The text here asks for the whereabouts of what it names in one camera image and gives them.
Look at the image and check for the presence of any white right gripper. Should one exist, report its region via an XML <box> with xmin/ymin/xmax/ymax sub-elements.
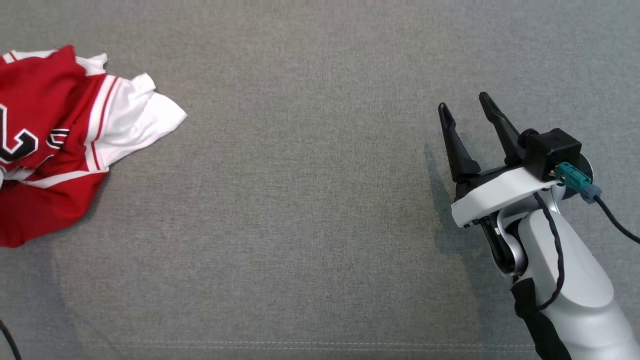
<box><xmin>438</xmin><ymin>92</ymin><xmax>563</xmax><ymax>229</ymax></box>

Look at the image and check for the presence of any red Bulls 23 jersey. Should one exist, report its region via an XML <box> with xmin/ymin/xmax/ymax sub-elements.
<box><xmin>0</xmin><ymin>45</ymin><xmax>188</xmax><ymax>190</ymax></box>

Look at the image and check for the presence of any teal plug right camera cable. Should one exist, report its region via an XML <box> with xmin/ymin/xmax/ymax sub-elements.
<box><xmin>551</xmin><ymin>161</ymin><xmax>640</xmax><ymax>246</ymax></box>

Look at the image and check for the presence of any teal plug camera cable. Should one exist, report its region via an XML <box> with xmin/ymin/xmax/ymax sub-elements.
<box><xmin>551</xmin><ymin>161</ymin><xmax>640</xmax><ymax>246</ymax></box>
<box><xmin>0</xmin><ymin>320</ymin><xmax>22</xmax><ymax>360</ymax></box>

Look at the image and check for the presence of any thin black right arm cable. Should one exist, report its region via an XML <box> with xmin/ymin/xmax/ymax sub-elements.
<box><xmin>532</xmin><ymin>192</ymin><xmax>566</xmax><ymax>312</ymax></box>

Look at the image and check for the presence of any teal plug left camera cable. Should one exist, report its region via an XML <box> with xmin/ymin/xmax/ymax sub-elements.
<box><xmin>0</xmin><ymin>320</ymin><xmax>22</xmax><ymax>360</ymax></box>

